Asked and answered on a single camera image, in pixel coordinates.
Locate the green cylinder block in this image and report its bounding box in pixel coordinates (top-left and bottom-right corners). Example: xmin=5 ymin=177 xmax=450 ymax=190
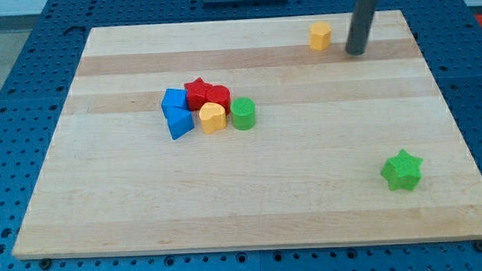
xmin=231 ymin=97 xmax=255 ymax=130

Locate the blue triangle block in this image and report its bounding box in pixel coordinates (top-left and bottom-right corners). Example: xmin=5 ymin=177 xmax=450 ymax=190
xmin=167 ymin=107 xmax=195 ymax=139

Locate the blue cube block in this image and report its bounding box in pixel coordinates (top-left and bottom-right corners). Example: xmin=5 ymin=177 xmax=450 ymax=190
xmin=161 ymin=88 xmax=189 ymax=119

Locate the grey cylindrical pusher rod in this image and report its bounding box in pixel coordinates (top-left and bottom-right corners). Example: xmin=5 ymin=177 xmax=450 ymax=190
xmin=345 ymin=0 xmax=378 ymax=56

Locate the yellow heart block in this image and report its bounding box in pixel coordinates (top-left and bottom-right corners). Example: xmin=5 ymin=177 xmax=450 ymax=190
xmin=199 ymin=102 xmax=227 ymax=134

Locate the wooden board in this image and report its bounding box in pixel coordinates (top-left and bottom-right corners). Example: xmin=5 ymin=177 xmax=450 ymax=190
xmin=13 ymin=10 xmax=482 ymax=260

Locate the green star block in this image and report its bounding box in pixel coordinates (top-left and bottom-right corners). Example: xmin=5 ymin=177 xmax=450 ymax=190
xmin=381 ymin=149 xmax=423 ymax=191

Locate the yellow hexagon block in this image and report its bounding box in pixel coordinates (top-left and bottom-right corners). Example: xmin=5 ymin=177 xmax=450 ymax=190
xmin=308 ymin=22 xmax=332 ymax=51

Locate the red cylinder block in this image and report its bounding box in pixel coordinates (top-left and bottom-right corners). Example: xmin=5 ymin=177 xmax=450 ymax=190
xmin=206 ymin=84 xmax=231 ymax=115

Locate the red star block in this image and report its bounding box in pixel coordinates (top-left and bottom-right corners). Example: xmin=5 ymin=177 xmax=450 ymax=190
xmin=184 ymin=77 xmax=213 ymax=112

